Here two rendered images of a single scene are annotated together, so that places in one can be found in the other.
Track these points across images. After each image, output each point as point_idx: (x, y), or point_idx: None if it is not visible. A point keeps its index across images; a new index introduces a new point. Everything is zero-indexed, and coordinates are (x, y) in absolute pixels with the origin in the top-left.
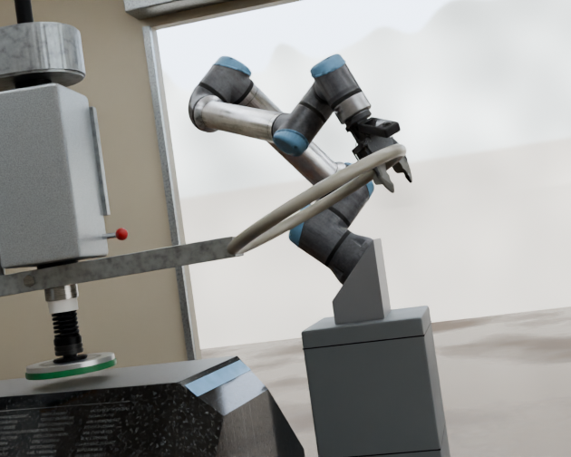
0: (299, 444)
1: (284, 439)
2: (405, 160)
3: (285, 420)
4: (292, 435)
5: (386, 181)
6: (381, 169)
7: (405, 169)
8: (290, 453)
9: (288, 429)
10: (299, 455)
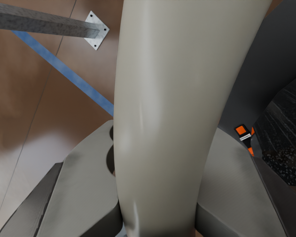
0: (269, 148)
1: None
2: (71, 160)
3: None
4: (284, 146)
5: (221, 130)
6: (237, 173)
7: (105, 137)
8: (290, 136)
9: (292, 145)
10: (271, 144)
